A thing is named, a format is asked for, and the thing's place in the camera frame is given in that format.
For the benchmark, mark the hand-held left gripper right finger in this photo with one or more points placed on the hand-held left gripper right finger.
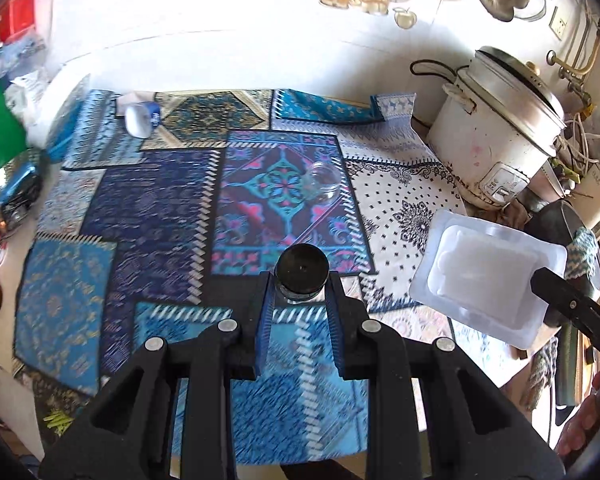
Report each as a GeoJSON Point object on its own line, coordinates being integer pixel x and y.
{"type": "Point", "coordinates": [336, 320]}

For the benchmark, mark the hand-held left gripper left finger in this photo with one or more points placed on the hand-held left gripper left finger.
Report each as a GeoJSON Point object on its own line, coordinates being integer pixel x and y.
{"type": "Point", "coordinates": [266, 310]}

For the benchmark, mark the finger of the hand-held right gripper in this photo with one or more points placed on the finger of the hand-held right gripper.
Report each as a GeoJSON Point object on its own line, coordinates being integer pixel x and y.
{"type": "Point", "coordinates": [570, 305]}

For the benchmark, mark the person's right hand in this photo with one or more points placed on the person's right hand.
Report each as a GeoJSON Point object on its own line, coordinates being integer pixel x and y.
{"type": "Point", "coordinates": [582, 420]}

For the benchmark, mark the teal knit cloth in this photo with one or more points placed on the teal knit cloth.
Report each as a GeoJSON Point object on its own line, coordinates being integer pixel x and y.
{"type": "Point", "coordinates": [585, 252]}

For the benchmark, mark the dark cooking pot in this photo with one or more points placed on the dark cooking pot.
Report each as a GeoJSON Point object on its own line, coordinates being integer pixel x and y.
{"type": "Point", "coordinates": [555, 220]}

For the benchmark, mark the clear drinking glass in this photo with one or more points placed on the clear drinking glass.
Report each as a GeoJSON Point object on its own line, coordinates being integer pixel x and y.
{"type": "Point", "coordinates": [322, 182]}

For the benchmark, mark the patchwork patterned tablecloth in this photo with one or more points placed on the patchwork patterned tablecloth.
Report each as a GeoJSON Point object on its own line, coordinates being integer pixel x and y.
{"type": "Point", "coordinates": [155, 200]}

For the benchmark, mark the white rice cooker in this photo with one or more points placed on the white rice cooker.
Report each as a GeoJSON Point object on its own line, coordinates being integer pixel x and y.
{"type": "Point", "coordinates": [490, 130]}

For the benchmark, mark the blue and white paper cup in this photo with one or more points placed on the blue and white paper cup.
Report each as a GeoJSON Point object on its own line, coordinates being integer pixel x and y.
{"type": "Point", "coordinates": [140, 120]}

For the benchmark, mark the green chilies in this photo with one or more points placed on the green chilies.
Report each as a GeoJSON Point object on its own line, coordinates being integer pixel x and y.
{"type": "Point", "coordinates": [60, 420]}

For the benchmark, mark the brass faucet pipe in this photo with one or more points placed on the brass faucet pipe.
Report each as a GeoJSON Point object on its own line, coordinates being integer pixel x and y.
{"type": "Point", "coordinates": [577, 67]}

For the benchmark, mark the white apple-shaped ornament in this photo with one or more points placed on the white apple-shaped ornament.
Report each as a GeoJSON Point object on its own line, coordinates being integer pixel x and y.
{"type": "Point", "coordinates": [405, 19]}

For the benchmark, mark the clear printed plastic bag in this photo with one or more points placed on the clear printed plastic bag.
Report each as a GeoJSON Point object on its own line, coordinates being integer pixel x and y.
{"type": "Point", "coordinates": [27, 52]}

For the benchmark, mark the red box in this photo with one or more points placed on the red box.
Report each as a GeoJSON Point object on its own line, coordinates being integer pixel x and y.
{"type": "Point", "coordinates": [25, 10]}

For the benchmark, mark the wall socket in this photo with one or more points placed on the wall socket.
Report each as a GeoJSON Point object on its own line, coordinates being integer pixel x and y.
{"type": "Point", "coordinates": [559, 24]}

